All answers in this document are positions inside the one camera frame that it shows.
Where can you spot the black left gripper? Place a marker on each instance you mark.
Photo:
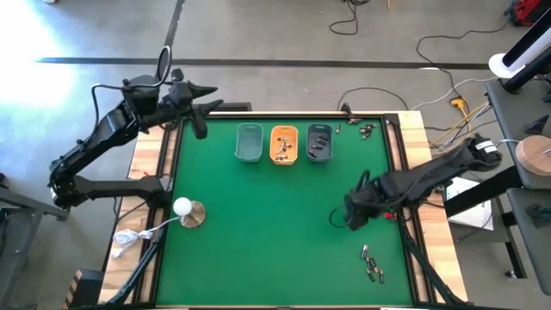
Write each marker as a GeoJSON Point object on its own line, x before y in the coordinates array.
{"type": "Point", "coordinates": [181, 101]}

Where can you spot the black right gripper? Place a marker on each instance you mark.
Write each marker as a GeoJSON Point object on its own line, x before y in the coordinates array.
{"type": "Point", "coordinates": [361, 202]}

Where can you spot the slate blue plastic bin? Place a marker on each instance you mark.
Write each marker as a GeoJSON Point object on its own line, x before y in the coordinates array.
{"type": "Point", "coordinates": [328, 156]}

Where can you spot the teal plastic bin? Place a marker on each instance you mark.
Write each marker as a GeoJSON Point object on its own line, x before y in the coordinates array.
{"type": "Point", "coordinates": [249, 146]}

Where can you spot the orange plastic bin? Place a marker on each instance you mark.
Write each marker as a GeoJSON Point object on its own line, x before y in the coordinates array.
{"type": "Point", "coordinates": [292, 131]}

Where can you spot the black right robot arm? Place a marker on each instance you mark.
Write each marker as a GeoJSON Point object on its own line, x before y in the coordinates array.
{"type": "Point", "coordinates": [430, 176]}

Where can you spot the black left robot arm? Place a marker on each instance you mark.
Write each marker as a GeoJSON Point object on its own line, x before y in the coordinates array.
{"type": "Point", "coordinates": [107, 129]}

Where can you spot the red clip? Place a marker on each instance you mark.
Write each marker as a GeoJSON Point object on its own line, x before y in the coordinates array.
{"type": "Point", "coordinates": [391, 215]}

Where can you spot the black flat floor box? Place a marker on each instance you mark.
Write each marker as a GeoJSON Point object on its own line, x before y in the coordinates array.
{"type": "Point", "coordinates": [237, 107]}

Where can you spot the black table clamp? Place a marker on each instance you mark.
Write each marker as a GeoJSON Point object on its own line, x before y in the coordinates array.
{"type": "Point", "coordinates": [348, 112]}

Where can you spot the white paper sheet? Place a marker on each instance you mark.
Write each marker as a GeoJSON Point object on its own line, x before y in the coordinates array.
{"type": "Point", "coordinates": [473, 215]}

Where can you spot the white bulb brass lamp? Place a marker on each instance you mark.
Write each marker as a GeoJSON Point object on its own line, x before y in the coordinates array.
{"type": "Point", "coordinates": [189, 213]}

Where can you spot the black support beam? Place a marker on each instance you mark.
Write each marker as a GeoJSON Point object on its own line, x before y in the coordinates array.
{"type": "Point", "coordinates": [495, 187]}

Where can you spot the grey side table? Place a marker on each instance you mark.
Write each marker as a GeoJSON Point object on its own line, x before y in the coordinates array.
{"type": "Point", "coordinates": [512, 112]}
{"type": "Point", "coordinates": [534, 258]}

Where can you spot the round wooden disc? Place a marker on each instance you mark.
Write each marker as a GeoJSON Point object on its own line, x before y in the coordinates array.
{"type": "Point", "coordinates": [534, 155]}

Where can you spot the black crumpled object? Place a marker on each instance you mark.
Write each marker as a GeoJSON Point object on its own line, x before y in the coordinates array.
{"type": "Point", "coordinates": [540, 215]}

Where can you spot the black wedge object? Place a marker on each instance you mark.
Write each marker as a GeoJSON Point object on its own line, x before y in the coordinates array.
{"type": "Point", "coordinates": [538, 127]}

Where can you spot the white tower stand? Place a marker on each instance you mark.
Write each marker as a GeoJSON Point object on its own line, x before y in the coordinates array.
{"type": "Point", "coordinates": [501, 66]}

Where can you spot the grey metal cart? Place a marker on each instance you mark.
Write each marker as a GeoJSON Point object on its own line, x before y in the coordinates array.
{"type": "Point", "coordinates": [26, 201]}

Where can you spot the black pole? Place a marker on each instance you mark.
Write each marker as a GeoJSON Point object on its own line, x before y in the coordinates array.
{"type": "Point", "coordinates": [525, 73]}

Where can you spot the black orange striped box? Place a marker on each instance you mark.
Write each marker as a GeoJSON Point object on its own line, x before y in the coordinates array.
{"type": "Point", "coordinates": [86, 288]}

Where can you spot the red toolbox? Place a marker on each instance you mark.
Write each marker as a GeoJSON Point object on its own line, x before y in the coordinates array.
{"type": "Point", "coordinates": [527, 10]}

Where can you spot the black metal rig frame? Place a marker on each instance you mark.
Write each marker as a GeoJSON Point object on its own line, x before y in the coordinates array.
{"type": "Point", "coordinates": [392, 119]}

